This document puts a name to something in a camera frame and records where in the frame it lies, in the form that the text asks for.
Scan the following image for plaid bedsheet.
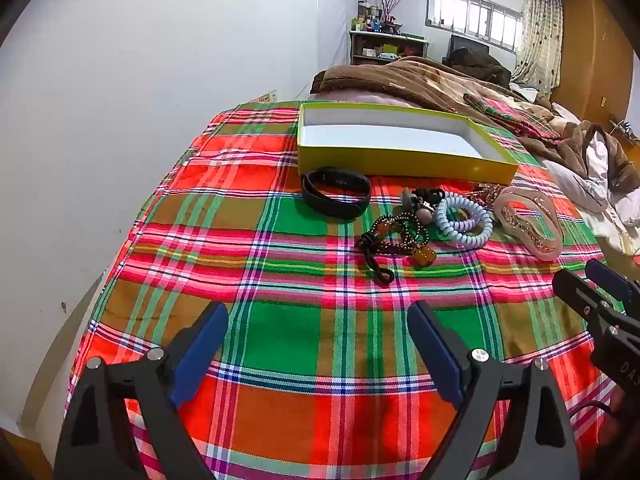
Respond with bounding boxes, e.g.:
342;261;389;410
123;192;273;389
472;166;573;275
65;100;626;480

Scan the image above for black television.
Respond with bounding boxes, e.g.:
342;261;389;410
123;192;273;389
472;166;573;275
449;34;491;57

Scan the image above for purple spiral hair tie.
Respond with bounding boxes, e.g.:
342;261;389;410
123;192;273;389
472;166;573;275
445;205;493;233

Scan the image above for barred window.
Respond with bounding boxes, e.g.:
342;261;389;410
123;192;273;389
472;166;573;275
425;0;525;53

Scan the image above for folded plaid cloth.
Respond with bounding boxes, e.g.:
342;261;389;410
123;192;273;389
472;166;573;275
462;91;563;140

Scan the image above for gold brooch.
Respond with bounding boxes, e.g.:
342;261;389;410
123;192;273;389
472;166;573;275
467;184;506;201

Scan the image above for black cable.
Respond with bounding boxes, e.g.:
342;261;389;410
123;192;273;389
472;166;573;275
570;400;618;418

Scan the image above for wooden shelf unit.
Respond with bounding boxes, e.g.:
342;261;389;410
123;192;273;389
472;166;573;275
348;29;430;66

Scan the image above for wooden bedside cabinet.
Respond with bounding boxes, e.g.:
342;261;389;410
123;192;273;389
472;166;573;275
607;120;640;147

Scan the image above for beaded bracelet with amber pendant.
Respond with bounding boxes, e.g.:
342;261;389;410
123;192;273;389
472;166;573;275
356;214;438;286

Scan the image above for grey bear hair tie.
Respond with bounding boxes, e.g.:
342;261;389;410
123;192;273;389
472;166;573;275
400;187;436;226

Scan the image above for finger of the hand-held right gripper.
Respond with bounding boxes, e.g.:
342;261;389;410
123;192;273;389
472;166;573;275
584;259;640;306
552;268;631;331

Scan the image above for white quilt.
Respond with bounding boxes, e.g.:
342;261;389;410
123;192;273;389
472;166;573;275
540;102;640;226

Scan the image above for clear hair claw clip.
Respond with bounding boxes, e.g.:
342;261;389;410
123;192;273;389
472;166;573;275
494;186;565;261

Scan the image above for black wristband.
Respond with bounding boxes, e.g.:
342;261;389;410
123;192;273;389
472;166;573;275
300;166;372;219

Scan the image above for blue spiral hair tie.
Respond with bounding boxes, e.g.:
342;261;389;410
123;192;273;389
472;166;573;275
432;191;495;248

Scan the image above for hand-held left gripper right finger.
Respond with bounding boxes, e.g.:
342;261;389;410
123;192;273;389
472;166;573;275
406;301;581;480

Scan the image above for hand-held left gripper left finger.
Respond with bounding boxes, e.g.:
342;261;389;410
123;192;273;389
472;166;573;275
52;301;230;480

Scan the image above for pink pillow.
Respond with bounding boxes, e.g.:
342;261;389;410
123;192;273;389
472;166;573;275
307;91;416;109

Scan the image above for brown blanket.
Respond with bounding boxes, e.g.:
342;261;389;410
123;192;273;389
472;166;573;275
311;56;640;193

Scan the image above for yellow cardboard box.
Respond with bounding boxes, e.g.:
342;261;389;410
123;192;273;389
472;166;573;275
297;101;521;186

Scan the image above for patterned curtain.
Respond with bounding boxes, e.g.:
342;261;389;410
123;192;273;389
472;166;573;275
510;0;565;101

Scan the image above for dark jacket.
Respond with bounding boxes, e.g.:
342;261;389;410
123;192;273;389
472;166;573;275
445;47;512;83

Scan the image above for bottles on shelf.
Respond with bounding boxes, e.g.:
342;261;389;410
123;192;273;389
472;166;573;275
350;0;401;35

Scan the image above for wooden wardrobe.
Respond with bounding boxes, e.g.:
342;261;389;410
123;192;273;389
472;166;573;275
550;0;636;126

